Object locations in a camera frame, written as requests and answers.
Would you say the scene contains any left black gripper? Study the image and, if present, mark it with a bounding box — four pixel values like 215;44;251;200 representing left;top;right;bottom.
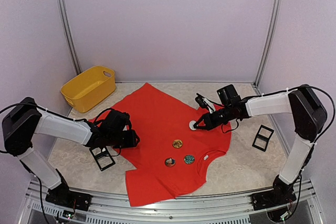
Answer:
107;129;140;148

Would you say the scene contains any right aluminium frame post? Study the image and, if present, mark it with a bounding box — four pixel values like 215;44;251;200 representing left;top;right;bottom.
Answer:
254;0;281;89

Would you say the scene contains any aluminium frame post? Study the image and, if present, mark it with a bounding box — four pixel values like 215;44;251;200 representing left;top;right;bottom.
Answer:
254;0;281;89
57;0;82;75

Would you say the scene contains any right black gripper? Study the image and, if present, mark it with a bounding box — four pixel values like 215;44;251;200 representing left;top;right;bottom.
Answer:
194;104;234;130

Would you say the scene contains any green blue round brooch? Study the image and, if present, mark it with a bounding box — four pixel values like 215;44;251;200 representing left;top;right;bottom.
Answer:
184;155;195;164

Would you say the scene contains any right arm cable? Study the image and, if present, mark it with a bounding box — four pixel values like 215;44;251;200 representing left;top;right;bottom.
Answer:
195;84;333;135

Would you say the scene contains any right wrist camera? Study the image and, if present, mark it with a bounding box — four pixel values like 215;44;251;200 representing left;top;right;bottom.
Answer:
195;93;216;113

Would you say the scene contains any front aluminium rail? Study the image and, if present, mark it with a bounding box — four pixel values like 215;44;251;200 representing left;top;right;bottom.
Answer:
15;180;326;224

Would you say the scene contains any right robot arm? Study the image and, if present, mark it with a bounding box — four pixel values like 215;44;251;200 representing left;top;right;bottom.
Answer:
189;84;329;209

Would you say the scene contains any yellow plastic basket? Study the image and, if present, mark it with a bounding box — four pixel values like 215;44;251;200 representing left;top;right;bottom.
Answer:
60;66;116;113

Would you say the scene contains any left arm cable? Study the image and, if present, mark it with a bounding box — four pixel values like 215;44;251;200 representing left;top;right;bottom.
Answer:
0;102;132;156

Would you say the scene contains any black brooch box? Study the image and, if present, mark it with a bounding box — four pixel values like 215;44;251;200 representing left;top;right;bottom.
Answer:
252;124;274;152
89;147;116;172

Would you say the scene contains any left aluminium frame post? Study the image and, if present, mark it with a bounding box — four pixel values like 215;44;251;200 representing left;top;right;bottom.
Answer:
57;0;82;75

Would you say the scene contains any orange blue round brooch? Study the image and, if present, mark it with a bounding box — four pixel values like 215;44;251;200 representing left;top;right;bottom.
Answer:
164;157;176;167

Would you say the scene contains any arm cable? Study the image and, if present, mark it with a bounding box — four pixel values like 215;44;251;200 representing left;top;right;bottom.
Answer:
0;102;132;156
195;84;333;135

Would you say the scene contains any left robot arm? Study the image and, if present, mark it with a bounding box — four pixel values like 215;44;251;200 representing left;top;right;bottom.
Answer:
1;97;140;211

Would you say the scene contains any red t-shirt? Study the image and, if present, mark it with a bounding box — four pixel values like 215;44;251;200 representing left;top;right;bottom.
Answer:
113;84;232;207

